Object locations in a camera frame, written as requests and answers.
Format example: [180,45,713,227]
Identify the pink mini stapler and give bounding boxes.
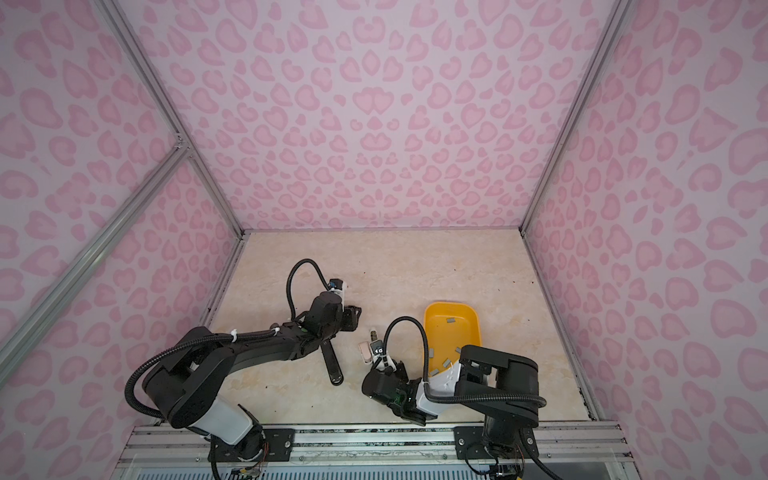
[358,342,373,364]

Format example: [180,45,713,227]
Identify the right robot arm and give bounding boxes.
[361,345,546,458]

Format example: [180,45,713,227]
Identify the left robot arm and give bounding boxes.
[124,291,362,460]

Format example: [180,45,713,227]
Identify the yellow plastic tray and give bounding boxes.
[424,301,482,377]

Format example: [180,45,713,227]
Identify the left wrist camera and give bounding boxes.
[327,278,347,304]

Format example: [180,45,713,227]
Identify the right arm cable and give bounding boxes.
[382,316,565,480]

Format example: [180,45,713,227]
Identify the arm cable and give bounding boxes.
[124,258,331,421]
[382,316,565,480]

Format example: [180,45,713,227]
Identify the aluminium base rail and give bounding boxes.
[112,421,639,479]

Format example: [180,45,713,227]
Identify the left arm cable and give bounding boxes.
[124,258,331,421]

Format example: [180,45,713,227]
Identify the diagonal aluminium frame bar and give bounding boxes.
[1,141,189,385]

